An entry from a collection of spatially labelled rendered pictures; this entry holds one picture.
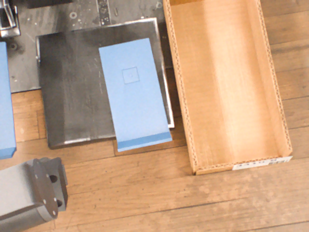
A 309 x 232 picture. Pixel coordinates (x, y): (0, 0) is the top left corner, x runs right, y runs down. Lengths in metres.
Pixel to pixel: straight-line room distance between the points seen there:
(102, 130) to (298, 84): 0.27
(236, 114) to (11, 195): 0.40
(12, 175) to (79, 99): 0.32
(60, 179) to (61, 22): 0.35
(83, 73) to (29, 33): 0.11
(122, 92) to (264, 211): 0.24
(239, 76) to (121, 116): 0.17
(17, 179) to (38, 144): 0.32
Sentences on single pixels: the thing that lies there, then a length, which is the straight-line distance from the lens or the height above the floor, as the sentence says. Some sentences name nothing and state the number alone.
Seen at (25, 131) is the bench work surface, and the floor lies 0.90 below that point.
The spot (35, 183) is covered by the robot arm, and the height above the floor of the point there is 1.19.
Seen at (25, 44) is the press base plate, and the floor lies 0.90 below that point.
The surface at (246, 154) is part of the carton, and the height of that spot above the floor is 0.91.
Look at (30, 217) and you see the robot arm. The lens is 0.53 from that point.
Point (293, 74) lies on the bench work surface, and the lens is 0.85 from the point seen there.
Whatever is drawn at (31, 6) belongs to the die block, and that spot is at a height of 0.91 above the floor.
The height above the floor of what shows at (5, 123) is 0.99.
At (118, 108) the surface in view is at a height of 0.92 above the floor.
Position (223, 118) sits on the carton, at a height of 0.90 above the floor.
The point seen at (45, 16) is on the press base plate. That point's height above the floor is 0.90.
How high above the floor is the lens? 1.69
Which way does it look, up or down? 75 degrees down
